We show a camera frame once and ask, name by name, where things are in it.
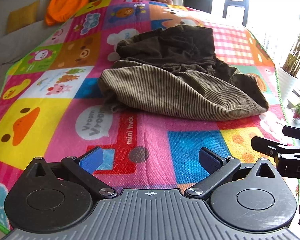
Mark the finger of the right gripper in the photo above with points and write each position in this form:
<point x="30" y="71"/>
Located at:
<point x="291" y="131"/>
<point x="271" y="148"/>

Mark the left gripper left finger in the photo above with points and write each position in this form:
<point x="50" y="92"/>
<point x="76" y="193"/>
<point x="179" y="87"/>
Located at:
<point x="80" y="171"/>

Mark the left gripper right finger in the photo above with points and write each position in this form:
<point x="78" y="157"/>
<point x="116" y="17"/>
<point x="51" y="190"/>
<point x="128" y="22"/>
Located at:
<point x="221" y="170"/>

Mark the brown corduroy garment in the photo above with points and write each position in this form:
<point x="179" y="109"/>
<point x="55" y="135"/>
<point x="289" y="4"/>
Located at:
<point x="176" y="72"/>

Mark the white ribbed plant pot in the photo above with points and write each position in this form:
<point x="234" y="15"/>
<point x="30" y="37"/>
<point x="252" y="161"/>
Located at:
<point x="286" y="83"/>

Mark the potted palm plant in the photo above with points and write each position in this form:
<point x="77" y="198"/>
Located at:
<point x="292" y="63"/>

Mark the colourful cartoon play mat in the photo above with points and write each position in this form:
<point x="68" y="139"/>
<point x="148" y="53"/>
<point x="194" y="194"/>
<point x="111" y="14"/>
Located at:
<point x="51" y="105"/>

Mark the beige sofa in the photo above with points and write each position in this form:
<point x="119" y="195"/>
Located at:
<point x="15" y="45"/>

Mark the yellow square pillow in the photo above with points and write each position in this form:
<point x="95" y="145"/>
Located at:
<point x="22" y="17"/>

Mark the orange pumpkin plush cushion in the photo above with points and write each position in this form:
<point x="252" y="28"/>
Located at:
<point x="59" y="11"/>

